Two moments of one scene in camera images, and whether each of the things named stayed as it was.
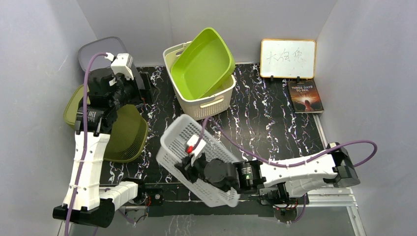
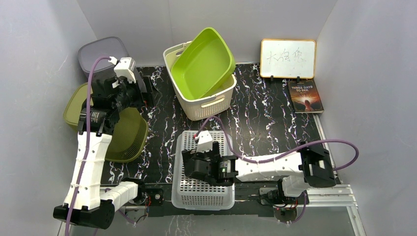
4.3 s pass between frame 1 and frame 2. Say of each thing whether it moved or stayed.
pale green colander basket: moved
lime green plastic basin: stayed
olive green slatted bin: stayed
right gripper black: stayed
